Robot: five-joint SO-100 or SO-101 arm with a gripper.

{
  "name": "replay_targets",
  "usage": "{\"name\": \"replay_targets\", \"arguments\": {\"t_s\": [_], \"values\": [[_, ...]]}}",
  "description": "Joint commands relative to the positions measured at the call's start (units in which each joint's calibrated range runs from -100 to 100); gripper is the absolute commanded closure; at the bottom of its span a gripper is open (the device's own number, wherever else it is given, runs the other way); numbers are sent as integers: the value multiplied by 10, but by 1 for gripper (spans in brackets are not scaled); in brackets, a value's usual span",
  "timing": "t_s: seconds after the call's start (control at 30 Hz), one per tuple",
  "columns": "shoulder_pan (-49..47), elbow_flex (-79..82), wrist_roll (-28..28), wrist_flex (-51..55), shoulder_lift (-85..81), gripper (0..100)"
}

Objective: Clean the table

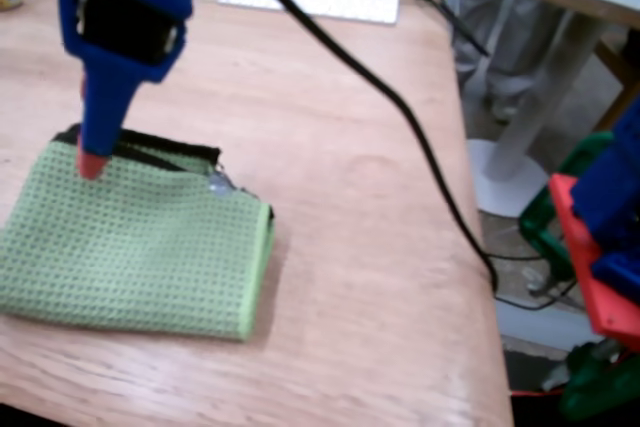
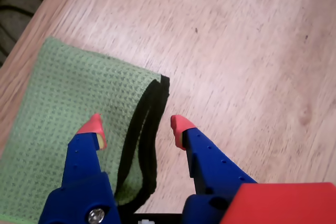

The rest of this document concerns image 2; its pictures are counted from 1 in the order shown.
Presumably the green waffle cloth black trim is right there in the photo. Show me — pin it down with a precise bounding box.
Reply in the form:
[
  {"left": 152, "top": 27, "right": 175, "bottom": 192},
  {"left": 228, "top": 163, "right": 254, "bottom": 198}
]
[{"left": 0, "top": 36, "right": 171, "bottom": 223}]

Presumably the blue gripper finger coral tip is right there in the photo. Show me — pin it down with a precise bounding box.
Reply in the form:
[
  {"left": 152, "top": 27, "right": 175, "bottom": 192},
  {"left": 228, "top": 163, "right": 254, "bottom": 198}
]
[
  {"left": 38, "top": 113, "right": 122, "bottom": 224},
  {"left": 170, "top": 114, "right": 257, "bottom": 224}
]

